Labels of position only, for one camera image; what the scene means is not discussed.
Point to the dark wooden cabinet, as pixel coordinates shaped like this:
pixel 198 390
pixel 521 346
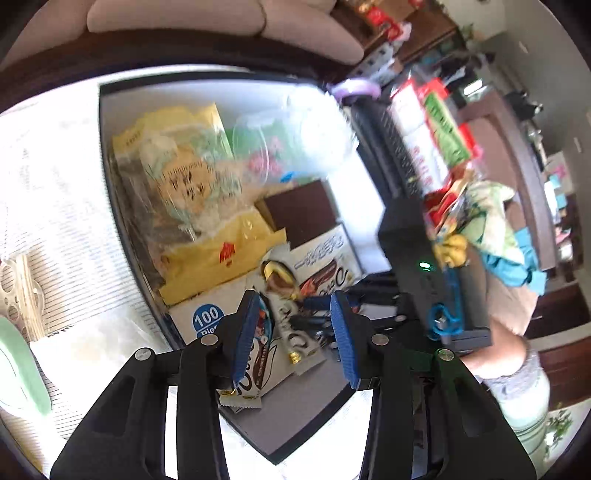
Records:
pixel 429 27

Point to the white chocolate bar packet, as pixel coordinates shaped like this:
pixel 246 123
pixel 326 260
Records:
pixel 300 353
pixel 251 381

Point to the beige sofa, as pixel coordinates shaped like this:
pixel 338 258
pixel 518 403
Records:
pixel 175 18

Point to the white box with blue label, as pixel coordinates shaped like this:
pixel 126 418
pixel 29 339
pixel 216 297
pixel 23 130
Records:
pixel 206 318

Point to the yellow snack packet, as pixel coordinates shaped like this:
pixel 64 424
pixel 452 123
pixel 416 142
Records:
pixel 198 267

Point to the blue cloth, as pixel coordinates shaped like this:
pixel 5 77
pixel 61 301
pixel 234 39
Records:
pixel 512 272

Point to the clear bag of green candies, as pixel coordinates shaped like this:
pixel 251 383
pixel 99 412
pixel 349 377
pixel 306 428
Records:
pixel 318 138

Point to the dark brown box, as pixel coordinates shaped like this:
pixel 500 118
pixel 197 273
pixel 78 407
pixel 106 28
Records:
pixel 300 212

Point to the red snack packet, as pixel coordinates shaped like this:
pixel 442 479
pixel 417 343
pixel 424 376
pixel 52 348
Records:
pixel 450 205

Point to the white striped table cover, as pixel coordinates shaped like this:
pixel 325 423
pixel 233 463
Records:
pixel 60 207

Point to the yellow toy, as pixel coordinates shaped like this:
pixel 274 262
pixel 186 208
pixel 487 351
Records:
pixel 452 249

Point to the light green cloth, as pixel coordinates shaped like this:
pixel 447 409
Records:
pixel 494 217

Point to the cream perforated plastic rack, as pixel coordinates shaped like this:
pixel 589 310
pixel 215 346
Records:
pixel 18 295

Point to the gold chocolate packet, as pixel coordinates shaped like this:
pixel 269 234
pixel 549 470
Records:
pixel 277 279

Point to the white chocolate box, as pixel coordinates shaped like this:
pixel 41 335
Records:
pixel 318 251

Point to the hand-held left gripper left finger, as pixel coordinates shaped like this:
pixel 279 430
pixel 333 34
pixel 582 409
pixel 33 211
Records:
pixel 244 341

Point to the person's right forearm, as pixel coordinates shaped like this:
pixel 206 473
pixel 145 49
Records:
pixel 521 406

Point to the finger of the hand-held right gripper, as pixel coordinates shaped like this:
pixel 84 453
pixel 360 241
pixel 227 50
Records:
pixel 311 324
pixel 316 303

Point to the black ribbed keyboard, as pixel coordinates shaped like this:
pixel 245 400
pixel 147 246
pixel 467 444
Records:
pixel 392 147

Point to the grey tray with dark rim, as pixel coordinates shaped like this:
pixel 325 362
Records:
pixel 295 415

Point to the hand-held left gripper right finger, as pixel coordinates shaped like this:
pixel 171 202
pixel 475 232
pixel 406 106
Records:
pixel 344 341

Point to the red and white box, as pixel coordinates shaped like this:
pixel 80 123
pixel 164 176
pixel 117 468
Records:
pixel 420 143

